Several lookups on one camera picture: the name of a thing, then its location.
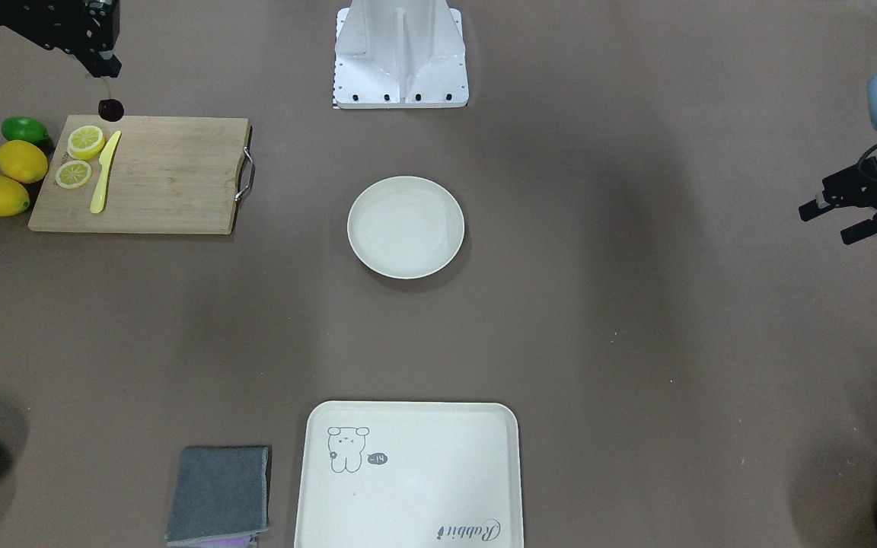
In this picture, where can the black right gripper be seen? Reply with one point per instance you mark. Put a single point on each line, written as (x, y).
(93, 39)

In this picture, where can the dark red cherry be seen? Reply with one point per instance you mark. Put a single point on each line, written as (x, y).
(110, 110)

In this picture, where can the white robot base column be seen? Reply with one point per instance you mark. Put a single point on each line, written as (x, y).
(399, 55)

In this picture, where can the cream rabbit tray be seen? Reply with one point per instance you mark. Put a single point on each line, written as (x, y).
(410, 474)

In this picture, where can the lemon slice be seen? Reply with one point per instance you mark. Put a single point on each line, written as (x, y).
(86, 142)
(73, 174)

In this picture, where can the yellow plastic knife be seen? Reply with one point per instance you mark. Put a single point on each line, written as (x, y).
(99, 200)

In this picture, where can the green lime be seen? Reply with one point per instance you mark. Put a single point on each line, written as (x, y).
(26, 129)

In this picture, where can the bamboo cutting board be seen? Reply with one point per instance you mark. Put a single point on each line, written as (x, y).
(169, 175)

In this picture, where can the round cream plate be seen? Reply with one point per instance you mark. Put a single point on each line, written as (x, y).
(405, 227)

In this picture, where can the grey folded cloth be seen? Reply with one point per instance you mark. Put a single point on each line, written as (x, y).
(220, 497)

